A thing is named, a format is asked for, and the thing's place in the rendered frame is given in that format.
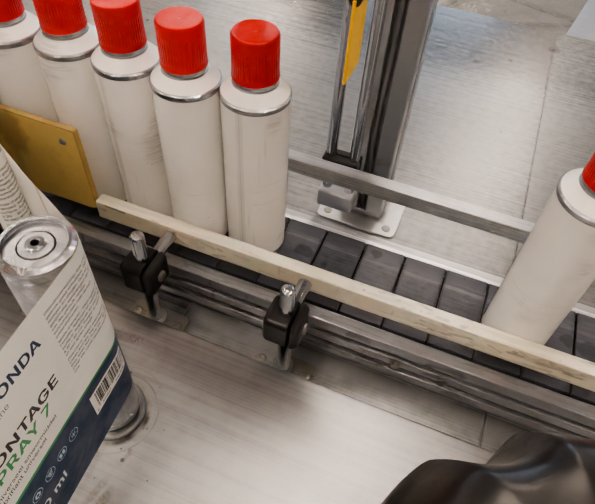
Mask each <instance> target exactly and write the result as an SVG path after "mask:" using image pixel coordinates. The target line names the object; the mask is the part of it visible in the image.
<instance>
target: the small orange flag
mask: <svg viewBox="0 0 595 504"><path fill-rule="evenodd" d="M349 3H350V5H351V6H352V12H351V20H350V28H349V35H348V43H347V50H346V58H345V66H344V73H343V81H342V85H345V84H346V82H347V80H348V79H349V77H350V76H351V74H352V72H353V71H354V69H355V67H356V66H357V64H358V63H359V56H360V50H361V43H362V36H363V30H364V23H365V17H366V10H367V4H368V0H349Z"/></svg>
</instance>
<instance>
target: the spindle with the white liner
mask: <svg viewBox="0 0 595 504"><path fill-rule="evenodd" d="M381 504H595V439H592V438H587V437H582V436H576V435H570V434H563V433H551V432H520V433H518V434H515V435H513V436H512V437H511V438H509V439H508V440H507V441H506V442H505V443H504V444H503V445H502V446H501V447H500V449H499V450H498V451H497V452H496V453H495V454H494V455H493V456H492V457H491V458H490V460H489V461H488V462H487V463H486V464H479V463H472V462H466V461H460V460H452V459H432V460H428V461H426V462H424V463H422V464H420V465H419V466H418V467H416V468H415V469H414V470H413V471H411V472H410V473H409V474H408V475H407V476H406V477H405V478H403V479H402V480H401V481H400V482H399V483H398V485H397V486H396V487H395V488H394V489H393V490H392V491H391V492H390V493H389V494H388V495H387V497H386V498H385V499H384V500H383V501H382V503H381Z"/></svg>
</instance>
